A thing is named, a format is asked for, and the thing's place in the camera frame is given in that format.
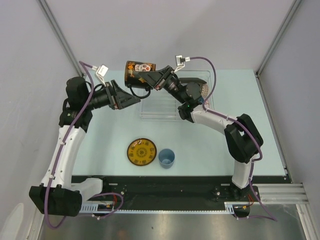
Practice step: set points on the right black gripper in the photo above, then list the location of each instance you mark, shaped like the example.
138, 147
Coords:
154, 77

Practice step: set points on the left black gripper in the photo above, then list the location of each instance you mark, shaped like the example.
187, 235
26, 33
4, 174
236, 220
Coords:
118, 98

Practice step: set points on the black skull mug red inside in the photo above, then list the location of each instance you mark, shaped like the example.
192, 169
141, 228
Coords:
132, 78

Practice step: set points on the black floral square plate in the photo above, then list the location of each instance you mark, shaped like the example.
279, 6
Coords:
187, 80

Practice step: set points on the clear wire dish rack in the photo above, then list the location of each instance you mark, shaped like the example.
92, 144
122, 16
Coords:
161, 106

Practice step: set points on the brown patterned bowl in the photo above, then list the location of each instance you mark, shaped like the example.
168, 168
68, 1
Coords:
205, 90

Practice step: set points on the blue patterned bowl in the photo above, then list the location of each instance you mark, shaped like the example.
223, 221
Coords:
202, 100

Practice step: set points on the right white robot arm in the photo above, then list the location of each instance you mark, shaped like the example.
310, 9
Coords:
242, 137

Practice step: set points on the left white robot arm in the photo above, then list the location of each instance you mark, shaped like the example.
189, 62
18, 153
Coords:
55, 194

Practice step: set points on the yellow black round saucer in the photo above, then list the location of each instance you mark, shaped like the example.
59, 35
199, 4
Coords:
141, 152

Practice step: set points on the light blue cup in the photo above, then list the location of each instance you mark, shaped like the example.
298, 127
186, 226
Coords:
166, 158

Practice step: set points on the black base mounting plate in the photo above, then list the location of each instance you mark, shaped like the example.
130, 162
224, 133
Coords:
175, 193

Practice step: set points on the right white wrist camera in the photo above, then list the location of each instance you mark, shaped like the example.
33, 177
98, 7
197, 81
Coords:
180, 62

